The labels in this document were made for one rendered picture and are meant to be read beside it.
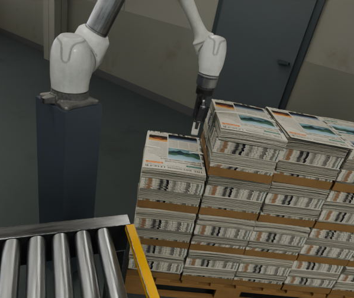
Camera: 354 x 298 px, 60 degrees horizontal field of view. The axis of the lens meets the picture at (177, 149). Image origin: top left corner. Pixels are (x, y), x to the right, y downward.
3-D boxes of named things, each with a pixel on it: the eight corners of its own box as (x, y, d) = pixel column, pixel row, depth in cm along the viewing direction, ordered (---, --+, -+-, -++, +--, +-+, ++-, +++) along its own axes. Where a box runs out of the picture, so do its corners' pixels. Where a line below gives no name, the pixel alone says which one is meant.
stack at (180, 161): (129, 241, 201) (146, 128, 163) (295, 259, 215) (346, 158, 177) (122, 294, 167) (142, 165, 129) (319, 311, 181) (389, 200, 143)
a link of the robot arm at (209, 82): (216, 72, 136) (213, 85, 138) (197, 68, 135) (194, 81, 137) (220, 78, 128) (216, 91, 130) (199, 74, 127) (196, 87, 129)
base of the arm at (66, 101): (29, 97, 128) (29, 84, 125) (73, 90, 145) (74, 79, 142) (56, 113, 120) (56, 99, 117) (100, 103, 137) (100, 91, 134)
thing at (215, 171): (203, 156, 146) (205, 148, 144) (261, 165, 148) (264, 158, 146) (206, 174, 132) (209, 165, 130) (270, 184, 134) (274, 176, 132)
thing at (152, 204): (132, 225, 194) (142, 156, 171) (302, 245, 208) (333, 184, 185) (125, 275, 161) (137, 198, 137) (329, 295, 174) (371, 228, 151)
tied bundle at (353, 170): (298, 152, 173) (314, 114, 163) (346, 159, 177) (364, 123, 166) (330, 191, 140) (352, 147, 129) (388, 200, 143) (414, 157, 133)
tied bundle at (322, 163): (250, 143, 171) (263, 105, 160) (299, 152, 173) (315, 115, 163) (268, 181, 137) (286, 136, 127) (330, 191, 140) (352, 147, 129)
